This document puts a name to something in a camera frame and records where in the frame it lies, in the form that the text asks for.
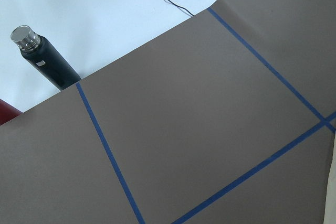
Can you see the black bottle with steel cap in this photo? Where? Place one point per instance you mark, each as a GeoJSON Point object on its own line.
{"type": "Point", "coordinates": [44, 57]}

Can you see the red bottle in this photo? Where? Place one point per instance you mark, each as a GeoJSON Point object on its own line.
{"type": "Point", "coordinates": [7, 112]}

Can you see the brown paper table mat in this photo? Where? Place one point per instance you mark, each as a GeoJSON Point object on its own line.
{"type": "Point", "coordinates": [229, 117]}

